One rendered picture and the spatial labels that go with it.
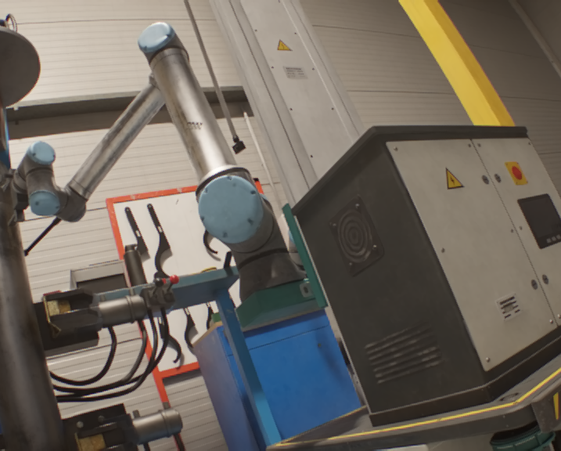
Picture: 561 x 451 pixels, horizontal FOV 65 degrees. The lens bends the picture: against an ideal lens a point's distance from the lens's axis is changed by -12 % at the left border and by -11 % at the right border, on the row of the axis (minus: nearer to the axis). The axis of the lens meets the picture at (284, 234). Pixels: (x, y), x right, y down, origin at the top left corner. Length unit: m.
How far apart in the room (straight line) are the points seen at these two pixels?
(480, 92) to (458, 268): 2.17
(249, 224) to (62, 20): 4.76
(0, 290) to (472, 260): 1.49
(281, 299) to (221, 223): 0.26
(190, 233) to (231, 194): 3.15
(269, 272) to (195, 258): 2.96
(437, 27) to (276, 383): 2.34
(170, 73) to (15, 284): 0.92
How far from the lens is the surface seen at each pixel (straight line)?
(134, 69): 5.27
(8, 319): 1.79
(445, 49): 3.14
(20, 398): 1.74
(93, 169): 1.59
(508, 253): 1.00
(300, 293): 1.30
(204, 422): 3.94
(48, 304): 1.75
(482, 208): 1.00
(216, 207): 1.16
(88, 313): 1.73
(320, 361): 3.03
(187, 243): 4.25
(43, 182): 1.51
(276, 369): 2.89
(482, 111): 2.95
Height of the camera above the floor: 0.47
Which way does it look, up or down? 17 degrees up
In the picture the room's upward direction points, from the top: 21 degrees counter-clockwise
